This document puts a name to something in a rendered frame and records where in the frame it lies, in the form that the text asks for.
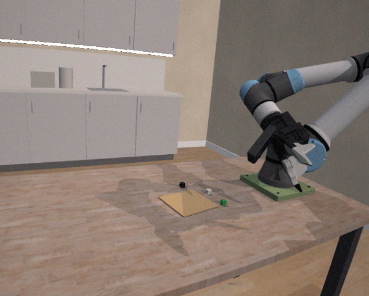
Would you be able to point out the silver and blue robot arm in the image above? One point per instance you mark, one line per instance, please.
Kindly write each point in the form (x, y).
(260, 97)

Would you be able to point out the tan flat mat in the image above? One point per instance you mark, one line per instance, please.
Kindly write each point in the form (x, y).
(188, 202)

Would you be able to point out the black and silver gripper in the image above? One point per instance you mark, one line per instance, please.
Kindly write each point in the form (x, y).
(284, 143)

